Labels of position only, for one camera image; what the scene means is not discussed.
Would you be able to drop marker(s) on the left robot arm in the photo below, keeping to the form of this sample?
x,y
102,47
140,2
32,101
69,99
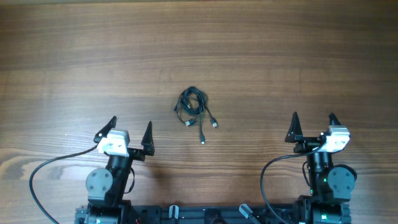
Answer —
x,y
106,186

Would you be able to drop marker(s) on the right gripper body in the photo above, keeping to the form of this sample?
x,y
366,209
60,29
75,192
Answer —
x,y
310,145

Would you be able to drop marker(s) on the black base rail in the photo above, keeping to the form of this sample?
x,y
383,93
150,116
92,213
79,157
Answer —
x,y
278,213

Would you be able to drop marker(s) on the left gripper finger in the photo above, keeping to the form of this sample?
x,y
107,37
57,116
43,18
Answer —
x,y
147,141
103,132

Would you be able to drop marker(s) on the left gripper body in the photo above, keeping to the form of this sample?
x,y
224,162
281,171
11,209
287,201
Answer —
x,y
133,152

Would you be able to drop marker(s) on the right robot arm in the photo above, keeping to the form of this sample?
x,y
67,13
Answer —
x,y
330,185

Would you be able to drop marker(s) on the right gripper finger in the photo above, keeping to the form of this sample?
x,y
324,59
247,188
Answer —
x,y
333,120
294,134

